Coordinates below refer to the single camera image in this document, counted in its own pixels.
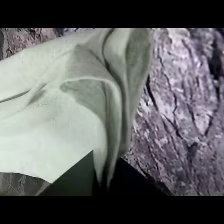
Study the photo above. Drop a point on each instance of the white garment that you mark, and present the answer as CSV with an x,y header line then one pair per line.
x,y
66,113

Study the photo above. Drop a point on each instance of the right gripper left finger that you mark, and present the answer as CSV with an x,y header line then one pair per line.
x,y
75,180

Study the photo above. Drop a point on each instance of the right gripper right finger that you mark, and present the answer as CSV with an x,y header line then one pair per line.
x,y
133,183

